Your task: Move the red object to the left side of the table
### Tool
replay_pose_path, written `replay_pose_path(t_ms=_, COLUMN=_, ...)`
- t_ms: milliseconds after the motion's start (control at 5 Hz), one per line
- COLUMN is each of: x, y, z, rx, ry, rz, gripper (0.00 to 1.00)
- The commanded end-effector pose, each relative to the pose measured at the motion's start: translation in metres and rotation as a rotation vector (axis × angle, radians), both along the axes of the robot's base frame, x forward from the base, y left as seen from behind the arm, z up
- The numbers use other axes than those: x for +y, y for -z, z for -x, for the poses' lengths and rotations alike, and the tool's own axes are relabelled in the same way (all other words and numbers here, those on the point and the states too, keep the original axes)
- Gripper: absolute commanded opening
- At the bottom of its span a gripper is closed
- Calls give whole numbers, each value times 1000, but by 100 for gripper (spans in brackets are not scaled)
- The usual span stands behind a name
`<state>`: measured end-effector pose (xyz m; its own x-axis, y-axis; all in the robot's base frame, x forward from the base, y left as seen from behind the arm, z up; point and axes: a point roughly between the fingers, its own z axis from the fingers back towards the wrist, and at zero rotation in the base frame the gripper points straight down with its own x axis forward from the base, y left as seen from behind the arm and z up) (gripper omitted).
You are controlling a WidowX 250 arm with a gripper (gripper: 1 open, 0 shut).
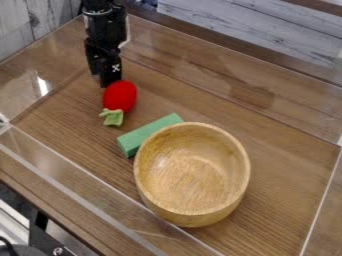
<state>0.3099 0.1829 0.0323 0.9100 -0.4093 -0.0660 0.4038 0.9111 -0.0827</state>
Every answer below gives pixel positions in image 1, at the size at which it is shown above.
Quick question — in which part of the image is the clear acrylic enclosure wall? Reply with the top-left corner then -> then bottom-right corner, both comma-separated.
0,16 -> 342,256

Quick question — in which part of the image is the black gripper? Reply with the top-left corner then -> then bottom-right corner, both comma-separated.
81,0 -> 127,88

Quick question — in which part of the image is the red plush strawberry toy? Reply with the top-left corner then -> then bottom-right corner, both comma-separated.
99,80 -> 137,126

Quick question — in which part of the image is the wooden bowl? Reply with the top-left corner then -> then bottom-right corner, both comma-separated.
133,122 -> 251,228

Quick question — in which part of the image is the green foam block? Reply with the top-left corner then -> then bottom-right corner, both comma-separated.
116,113 -> 183,158

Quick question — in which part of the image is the black table frame bracket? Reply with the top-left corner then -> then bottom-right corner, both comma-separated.
28,211 -> 76,256

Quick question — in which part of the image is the clear acrylic corner bracket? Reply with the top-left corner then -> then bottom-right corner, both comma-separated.
119,14 -> 131,48

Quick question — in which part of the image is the black cable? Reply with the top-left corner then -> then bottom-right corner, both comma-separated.
0,235 -> 18,256

